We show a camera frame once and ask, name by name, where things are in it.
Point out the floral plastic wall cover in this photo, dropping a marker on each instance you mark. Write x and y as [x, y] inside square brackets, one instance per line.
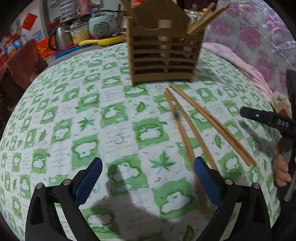
[257, 34]

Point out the wooden chopstick one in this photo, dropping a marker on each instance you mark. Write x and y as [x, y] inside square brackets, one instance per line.
[208, 18]

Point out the yellow plastic tub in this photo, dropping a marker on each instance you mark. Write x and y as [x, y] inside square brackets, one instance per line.
[79, 32]

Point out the right hand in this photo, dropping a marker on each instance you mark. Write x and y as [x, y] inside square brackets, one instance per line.
[280, 169]

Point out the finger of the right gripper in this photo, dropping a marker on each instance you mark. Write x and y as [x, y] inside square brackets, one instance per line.
[265, 117]

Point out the pink floral cloth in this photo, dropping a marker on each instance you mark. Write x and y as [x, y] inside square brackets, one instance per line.
[249, 71]

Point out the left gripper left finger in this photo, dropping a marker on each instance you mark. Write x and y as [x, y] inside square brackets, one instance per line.
[43, 222]

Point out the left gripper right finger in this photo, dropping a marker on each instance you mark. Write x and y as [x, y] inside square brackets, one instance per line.
[252, 222]

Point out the clear oil bottle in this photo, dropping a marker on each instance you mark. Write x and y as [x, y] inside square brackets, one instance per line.
[194, 14]

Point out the wooden chopstick seven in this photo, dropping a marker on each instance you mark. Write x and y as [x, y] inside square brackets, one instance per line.
[169, 96]

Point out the green patterned tablecloth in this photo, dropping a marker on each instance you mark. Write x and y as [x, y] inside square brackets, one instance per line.
[87, 107]

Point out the wooden utensil holder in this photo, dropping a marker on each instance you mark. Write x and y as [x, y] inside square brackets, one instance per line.
[159, 46]

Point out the wooden chopstick six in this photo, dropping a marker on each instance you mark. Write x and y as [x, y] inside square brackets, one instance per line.
[206, 12]

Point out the mint green rice cooker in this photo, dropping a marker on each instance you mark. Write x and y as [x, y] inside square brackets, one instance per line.
[102, 24]

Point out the steel electric kettle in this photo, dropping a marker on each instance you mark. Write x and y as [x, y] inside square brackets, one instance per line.
[62, 36]

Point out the red cloth covered cabinet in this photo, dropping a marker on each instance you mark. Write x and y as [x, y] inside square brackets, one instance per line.
[24, 65]

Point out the wooden chopstick nine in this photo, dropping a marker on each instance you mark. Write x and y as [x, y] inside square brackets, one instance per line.
[222, 127]

